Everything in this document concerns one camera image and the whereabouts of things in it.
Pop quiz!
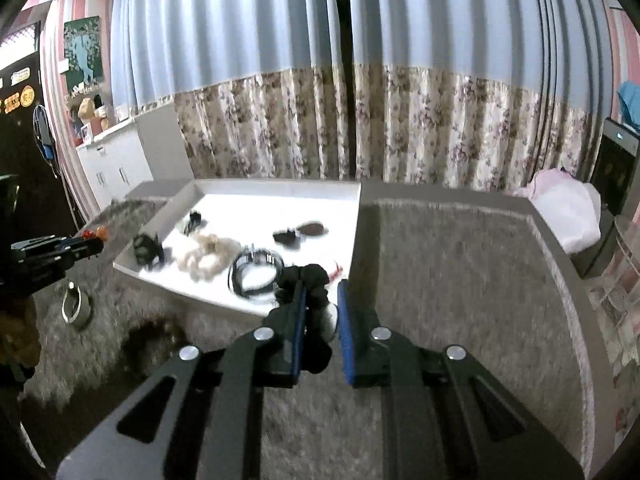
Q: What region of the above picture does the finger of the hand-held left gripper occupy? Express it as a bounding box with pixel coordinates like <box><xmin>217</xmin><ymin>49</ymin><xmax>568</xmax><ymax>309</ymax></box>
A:
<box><xmin>0</xmin><ymin>259</ymin><xmax>77</xmax><ymax>295</ymax></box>
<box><xmin>11</xmin><ymin>235</ymin><xmax>105</xmax><ymax>262</ymax></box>

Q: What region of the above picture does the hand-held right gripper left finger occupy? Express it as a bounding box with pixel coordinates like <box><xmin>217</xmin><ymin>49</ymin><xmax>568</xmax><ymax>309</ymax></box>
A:
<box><xmin>55</xmin><ymin>279</ymin><xmax>308</xmax><ymax>480</ymax></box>

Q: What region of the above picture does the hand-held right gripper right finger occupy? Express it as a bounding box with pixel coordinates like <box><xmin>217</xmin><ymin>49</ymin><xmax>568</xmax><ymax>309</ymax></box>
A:
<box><xmin>336</xmin><ymin>279</ymin><xmax>586</xmax><ymax>480</ymax></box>

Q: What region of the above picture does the black bead necklace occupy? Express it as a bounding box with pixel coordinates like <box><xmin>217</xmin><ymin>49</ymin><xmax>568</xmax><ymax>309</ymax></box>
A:
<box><xmin>274</xmin><ymin>263</ymin><xmax>340</xmax><ymax>374</ymax></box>

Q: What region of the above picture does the red knot charm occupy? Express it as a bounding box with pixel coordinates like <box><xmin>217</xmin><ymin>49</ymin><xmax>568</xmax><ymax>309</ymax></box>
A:
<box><xmin>80</xmin><ymin>227</ymin><xmax>110</xmax><ymax>250</ymax></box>

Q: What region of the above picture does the black braided leather bracelet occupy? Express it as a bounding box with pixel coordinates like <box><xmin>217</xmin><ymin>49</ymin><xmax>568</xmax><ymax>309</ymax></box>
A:
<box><xmin>227</xmin><ymin>244</ymin><xmax>286</xmax><ymax>300</ymax></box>

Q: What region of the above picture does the black chunky bead bracelet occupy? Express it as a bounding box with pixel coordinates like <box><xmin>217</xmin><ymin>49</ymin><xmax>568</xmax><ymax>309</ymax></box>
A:
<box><xmin>132</xmin><ymin>232</ymin><xmax>165</xmax><ymax>267</ymax></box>

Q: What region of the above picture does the white shell flower bracelet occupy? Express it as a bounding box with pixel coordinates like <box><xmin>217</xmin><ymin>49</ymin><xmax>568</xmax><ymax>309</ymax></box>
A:
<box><xmin>171</xmin><ymin>232</ymin><xmax>242</xmax><ymax>282</ymax></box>

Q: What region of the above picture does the white shallow tray box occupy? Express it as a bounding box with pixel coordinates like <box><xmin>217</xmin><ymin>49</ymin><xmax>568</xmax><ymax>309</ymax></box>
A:
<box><xmin>113</xmin><ymin>179</ymin><xmax>363</xmax><ymax>317</ymax></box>

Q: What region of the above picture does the person's left hand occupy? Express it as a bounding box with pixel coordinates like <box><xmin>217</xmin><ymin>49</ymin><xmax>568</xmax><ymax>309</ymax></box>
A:
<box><xmin>0</xmin><ymin>294</ymin><xmax>43</xmax><ymax>376</ymax></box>

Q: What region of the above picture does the silver bangle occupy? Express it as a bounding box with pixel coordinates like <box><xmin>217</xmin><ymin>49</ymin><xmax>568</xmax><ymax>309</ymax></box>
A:
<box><xmin>60</xmin><ymin>282</ymin><xmax>92</xmax><ymax>327</ymax></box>

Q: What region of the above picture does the black door with stickers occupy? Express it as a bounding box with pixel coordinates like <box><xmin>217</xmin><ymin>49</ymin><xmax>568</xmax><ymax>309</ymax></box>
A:
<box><xmin>0</xmin><ymin>8</ymin><xmax>81</xmax><ymax>246</ymax></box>

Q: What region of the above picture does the grey fluffy mat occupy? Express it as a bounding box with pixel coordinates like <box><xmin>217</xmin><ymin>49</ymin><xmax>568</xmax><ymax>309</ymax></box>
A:
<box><xmin>0</xmin><ymin>195</ymin><xmax>596</xmax><ymax>480</ymax></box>

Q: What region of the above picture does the white cabinet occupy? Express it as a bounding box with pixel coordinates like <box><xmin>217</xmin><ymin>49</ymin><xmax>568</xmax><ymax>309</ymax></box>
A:
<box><xmin>76</xmin><ymin>105</ymin><xmax>196</xmax><ymax>222</ymax></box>

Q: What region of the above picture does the white plastic bag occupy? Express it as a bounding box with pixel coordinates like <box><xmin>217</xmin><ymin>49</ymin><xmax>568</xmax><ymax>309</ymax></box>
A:
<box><xmin>514</xmin><ymin>167</ymin><xmax>602</xmax><ymax>256</ymax></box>

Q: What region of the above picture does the blue floral curtain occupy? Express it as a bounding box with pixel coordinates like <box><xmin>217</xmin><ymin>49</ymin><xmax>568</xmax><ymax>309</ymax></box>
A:
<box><xmin>348</xmin><ymin>0</ymin><xmax>615</xmax><ymax>196</ymax></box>
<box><xmin>109</xmin><ymin>0</ymin><xmax>351</xmax><ymax>181</ymax></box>

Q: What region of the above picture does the black water dispenser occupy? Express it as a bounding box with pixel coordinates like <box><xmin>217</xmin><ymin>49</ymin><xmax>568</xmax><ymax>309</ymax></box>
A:
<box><xmin>589</xmin><ymin>117</ymin><xmax>640</xmax><ymax>217</ymax></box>

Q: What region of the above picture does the blue cloth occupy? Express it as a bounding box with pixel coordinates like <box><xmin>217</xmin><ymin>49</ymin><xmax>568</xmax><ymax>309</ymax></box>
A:
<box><xmin>617</xmin><ymin>80</ymin><xmax>640</xmax><ymax>133</ymax></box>

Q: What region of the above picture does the blue hanging strap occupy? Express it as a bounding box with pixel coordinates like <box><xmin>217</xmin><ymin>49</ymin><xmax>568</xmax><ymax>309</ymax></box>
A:
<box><xmin>33</xmin><ymin>104</ymin><xmax>65</xmax><ymax>179</ymax></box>

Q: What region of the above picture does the green wall poster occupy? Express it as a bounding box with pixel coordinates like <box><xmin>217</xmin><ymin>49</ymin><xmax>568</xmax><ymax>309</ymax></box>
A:
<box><xmin>63</xmin><ymin>15</ymin><xmax>105</xmax><ymax>95</ymax></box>

